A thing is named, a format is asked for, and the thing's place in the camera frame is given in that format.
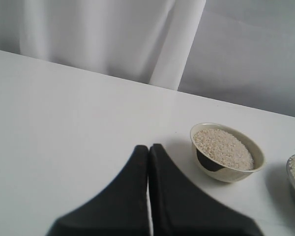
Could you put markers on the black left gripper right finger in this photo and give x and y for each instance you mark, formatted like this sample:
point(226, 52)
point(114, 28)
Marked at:
point(180, 208)

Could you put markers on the white backdrop curtain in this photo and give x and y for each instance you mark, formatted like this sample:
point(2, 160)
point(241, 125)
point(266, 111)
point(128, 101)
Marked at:
point(239, 51)

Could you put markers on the white ceramic bowl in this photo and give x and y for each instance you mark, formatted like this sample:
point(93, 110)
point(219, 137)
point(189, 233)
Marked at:
point(219, 171)

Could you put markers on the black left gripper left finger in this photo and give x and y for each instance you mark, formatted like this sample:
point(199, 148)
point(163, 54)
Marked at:
point(120, 209)

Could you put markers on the rice in white bowl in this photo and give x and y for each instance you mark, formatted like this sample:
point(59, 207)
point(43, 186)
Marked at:
point(224, 148)

